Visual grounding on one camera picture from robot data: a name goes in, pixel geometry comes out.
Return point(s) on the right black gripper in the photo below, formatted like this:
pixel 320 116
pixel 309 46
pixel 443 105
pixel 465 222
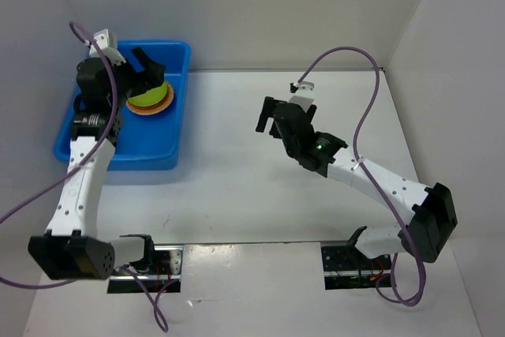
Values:
pixel 267 111

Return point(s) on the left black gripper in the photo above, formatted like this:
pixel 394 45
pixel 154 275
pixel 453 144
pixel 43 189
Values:
pixel 154 71

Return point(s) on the green plastic plate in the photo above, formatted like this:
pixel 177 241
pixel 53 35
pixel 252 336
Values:
pixel 150 97

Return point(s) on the orange plastic plate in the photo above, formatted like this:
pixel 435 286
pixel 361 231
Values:
pixel 162 105

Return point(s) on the orange-brown woven round tray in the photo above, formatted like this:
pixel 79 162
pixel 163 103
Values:
pixel 138 111

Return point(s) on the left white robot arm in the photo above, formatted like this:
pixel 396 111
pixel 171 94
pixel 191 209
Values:
pixel 69 248

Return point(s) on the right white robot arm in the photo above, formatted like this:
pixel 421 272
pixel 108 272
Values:
pixel 426 214

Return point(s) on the blue plastic bin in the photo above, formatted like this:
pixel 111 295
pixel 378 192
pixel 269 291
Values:
pixel 153 142

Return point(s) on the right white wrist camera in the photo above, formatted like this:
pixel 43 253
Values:
pixel 302 94

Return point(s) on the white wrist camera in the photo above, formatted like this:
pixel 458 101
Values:
pixel 302 94
pixel 108 43

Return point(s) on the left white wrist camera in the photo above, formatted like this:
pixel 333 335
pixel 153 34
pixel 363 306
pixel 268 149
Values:
pixel 108 43

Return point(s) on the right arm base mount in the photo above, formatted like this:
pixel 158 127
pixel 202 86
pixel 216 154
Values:
pixel 345 268

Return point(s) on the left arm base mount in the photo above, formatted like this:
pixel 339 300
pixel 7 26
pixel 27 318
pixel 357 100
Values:
pixel 162 276

